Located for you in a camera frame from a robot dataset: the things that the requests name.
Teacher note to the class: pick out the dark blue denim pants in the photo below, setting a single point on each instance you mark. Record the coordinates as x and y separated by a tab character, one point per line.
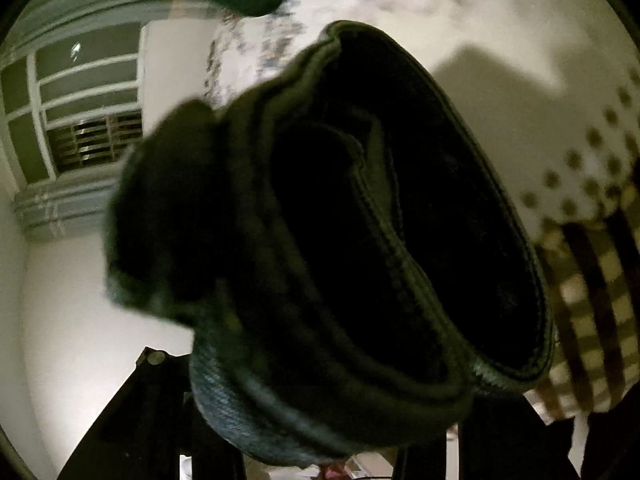
350	210

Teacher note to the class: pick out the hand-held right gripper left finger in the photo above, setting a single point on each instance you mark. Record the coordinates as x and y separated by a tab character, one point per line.
150	410

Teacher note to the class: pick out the floral bedsheet with checked border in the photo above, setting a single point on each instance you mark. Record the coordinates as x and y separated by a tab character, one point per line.
500	35

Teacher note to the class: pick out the white framed window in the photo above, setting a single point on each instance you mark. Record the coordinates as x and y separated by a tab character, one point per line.
85	90

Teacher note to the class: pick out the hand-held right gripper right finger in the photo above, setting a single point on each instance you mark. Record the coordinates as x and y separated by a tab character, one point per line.
500	445

